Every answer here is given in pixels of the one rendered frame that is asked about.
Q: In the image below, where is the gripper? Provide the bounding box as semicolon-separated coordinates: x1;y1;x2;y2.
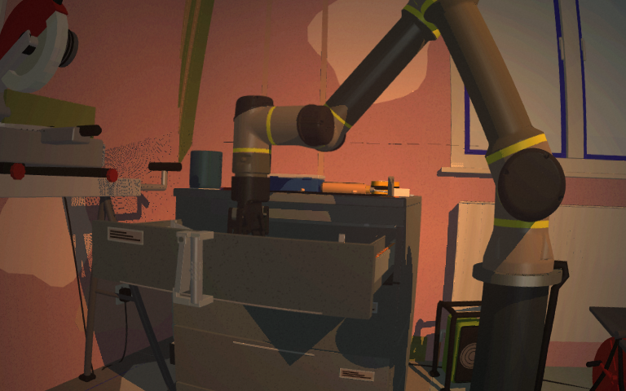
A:
227;174;271;236

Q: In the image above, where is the blue-framed window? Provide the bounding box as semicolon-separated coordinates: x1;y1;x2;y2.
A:
441;0;626;179

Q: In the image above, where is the orange-handled tool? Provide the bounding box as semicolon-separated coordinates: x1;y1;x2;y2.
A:
300;182;373;196

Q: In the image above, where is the white chest label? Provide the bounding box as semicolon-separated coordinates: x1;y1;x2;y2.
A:
338;367;376;383

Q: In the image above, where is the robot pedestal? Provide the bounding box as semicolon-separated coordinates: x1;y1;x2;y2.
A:
470;262;564;391

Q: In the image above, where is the red cable reel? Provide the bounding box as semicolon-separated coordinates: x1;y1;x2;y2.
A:
585;336;626;391

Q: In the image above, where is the black cable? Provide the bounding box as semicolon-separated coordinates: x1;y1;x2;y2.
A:
116;287;132;363

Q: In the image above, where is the light grey drawer handle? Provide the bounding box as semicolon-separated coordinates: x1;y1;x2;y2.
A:
173;229;215;309

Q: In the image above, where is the green work light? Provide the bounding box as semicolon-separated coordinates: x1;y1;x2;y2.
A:
441;312;483;385

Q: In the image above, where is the grey saw stand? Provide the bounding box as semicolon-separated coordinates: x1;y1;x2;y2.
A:
0;138;178;391

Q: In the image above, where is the white drawer label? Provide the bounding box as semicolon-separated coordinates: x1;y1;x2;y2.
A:
107;226;145;246

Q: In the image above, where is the grey tool chest body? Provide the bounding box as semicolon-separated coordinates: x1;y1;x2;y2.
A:
172;187;423;391

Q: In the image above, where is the grey tool chest drawer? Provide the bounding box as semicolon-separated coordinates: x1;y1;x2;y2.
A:
91;219;397;321

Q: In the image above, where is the black-grip crank handle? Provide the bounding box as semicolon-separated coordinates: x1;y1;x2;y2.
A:
141;161;183;192

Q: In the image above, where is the red and white mitre saw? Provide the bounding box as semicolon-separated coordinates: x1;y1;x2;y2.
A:
0;0;104;143

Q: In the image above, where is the grey lower chest drawer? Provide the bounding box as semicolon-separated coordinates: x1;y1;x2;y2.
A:
174;312;398;391

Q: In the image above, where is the white wall panel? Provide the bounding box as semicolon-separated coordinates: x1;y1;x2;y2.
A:
448;200;626;344

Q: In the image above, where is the blue flat box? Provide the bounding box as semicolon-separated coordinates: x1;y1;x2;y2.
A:
268;174;327;194

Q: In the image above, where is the blue-grey round tin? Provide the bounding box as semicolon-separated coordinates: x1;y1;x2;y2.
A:
189;150;224;191

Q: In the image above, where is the olive green plank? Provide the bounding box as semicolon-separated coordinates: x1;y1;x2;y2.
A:
177;0;216;163

